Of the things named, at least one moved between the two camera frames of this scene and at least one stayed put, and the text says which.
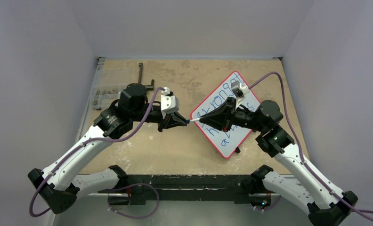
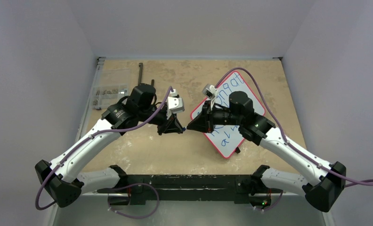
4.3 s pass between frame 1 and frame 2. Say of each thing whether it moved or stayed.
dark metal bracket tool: stayed
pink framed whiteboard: stayed
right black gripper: moved
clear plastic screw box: stayed
